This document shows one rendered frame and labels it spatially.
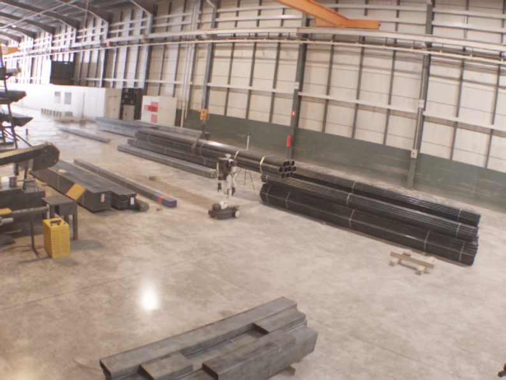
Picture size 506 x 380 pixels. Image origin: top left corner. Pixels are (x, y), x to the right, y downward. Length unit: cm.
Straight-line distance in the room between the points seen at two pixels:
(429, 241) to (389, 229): 104
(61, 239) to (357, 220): 661
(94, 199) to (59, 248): 256
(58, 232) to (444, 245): 775
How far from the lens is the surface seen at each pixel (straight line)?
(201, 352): 443
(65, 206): 797
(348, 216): 1030
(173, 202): 1056
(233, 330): 468
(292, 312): 516
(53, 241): 735
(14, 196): 905
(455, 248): 948
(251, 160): 1042
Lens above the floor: 300
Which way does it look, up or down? 13 degrees down
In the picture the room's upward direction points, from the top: 6 degrees clockwise
